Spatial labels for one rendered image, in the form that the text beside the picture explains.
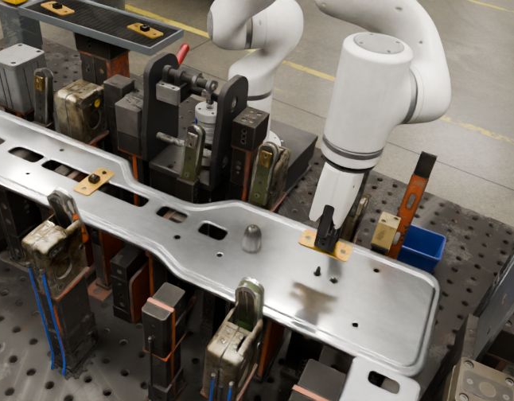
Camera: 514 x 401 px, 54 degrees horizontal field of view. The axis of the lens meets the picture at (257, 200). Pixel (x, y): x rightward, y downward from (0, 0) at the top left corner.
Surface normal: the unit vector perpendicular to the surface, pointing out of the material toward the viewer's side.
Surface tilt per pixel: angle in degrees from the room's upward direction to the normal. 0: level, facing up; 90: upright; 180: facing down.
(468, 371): 0
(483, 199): 0
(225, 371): 90
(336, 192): 82
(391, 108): 89
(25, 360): 0
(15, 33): 90
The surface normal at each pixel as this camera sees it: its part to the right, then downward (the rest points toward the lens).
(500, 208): 0.11, -0.76
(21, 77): 0.90, 0.35
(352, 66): -0.81, 0.31
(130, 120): -0.42, 0.55
